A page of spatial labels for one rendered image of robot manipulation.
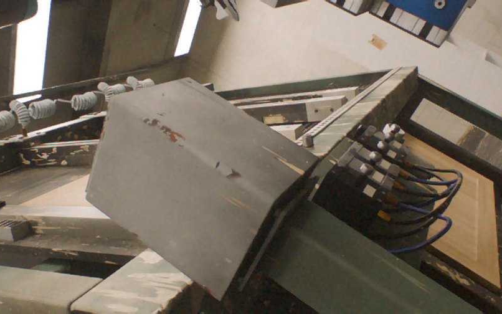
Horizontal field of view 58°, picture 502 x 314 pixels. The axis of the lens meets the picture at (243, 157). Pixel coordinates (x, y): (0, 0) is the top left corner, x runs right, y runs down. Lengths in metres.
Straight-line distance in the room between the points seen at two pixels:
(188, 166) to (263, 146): 0.08
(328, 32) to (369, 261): 4.73
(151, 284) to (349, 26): 4.60
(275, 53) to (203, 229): 6.56
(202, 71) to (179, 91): 7.18
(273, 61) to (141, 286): 6.50
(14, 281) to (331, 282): 0.43
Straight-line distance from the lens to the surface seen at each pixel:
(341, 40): 5.04
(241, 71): 7.24
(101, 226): 0.86
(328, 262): 0.39
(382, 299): 0.39
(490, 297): 1.34
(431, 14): 0.55
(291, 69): 6.85
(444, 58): 4.87
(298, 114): 1.60
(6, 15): 1.05
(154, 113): 0.39
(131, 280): 0.57
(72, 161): 1.62
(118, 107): 0.40
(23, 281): 0.66
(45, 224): 0.97
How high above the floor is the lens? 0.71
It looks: 14 degrees up
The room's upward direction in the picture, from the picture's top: 57 degrees counter-clockwise
